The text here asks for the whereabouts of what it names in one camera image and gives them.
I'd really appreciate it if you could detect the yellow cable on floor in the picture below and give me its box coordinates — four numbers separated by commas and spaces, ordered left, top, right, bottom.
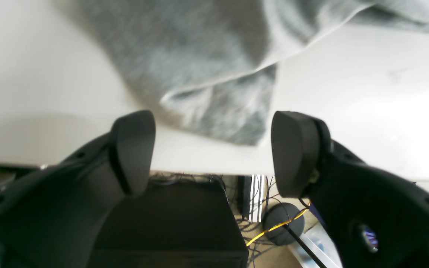
246, 201, 312, 247

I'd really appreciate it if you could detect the aluminium frame stand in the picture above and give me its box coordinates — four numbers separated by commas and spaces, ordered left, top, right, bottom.
236, 174, 268, 223

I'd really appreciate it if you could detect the grey t-shirt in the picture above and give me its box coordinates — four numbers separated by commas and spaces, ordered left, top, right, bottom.
79, 0, 429, 146

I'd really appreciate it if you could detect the black round base on floor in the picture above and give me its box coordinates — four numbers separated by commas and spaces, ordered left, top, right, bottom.
262, 202, 305, 246

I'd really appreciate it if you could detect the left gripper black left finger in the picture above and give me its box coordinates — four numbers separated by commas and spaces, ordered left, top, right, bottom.
0, 110, 156, 268

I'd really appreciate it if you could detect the black box under table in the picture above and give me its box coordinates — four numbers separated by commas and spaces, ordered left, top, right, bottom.
87, 181, 248, 268

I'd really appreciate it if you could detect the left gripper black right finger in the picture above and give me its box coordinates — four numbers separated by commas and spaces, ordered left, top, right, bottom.
271, 111, 429, 268

